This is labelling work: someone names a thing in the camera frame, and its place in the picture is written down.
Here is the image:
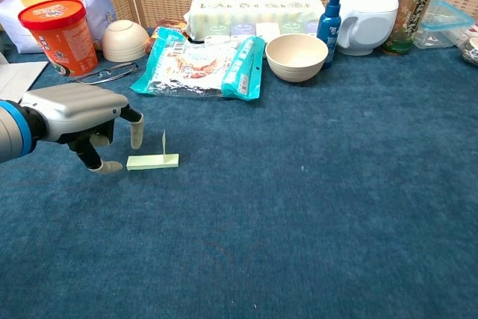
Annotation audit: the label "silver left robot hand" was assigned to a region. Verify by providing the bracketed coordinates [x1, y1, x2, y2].
[19, 82, 145, 176]

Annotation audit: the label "black-framed eyeglasses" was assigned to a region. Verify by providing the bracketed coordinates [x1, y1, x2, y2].
[69, 61, 140, 86]

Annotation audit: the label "orange instant noodle cup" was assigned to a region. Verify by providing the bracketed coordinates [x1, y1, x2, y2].
[17, 0, 99, 78]

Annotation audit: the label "blue white folder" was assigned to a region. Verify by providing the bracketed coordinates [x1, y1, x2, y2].
[0, 51, 50, 104]

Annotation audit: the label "upturned beige bowl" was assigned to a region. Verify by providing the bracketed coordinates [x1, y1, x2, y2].
[101, 19, 151, 63]

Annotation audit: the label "white plastic tissue pack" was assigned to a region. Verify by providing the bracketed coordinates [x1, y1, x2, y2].
[0, 0, 117, 55]

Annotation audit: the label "brown cookie bag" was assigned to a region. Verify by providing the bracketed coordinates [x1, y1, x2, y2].
[145, 19, 188, 55]

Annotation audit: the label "teal snack bag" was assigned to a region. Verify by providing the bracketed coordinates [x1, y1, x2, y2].
[130, 27, 267, 102]

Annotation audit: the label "small green tissue pack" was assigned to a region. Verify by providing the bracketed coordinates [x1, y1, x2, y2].
[280, 21, 308, 36]
[204, 22, 232, 44]

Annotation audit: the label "large toilet roll pack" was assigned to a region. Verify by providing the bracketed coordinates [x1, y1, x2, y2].
[184, 0, 326, 42]

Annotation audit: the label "blue carpet table mat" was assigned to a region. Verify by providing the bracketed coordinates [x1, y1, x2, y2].
[0, 25, 478, 319]

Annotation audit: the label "upright beige bowl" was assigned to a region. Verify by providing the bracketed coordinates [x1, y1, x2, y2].
[264, 33, 329, 83]

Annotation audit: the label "blue spray bottle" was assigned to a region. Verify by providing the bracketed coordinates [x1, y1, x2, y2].
[316, 0, 344, 70]

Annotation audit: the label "white lidded plastic pot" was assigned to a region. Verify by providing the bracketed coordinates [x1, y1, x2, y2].
[330, 0, 400, 57]

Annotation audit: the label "green tea bottle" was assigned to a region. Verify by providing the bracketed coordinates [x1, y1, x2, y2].
[381, 0, 446, 56]

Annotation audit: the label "clear container blue lid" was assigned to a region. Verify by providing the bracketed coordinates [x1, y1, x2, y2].
[413, 0, 477, 50]

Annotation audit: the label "patterned glass bowl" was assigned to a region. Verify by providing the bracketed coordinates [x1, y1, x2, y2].
[458, 35, 478, 66]

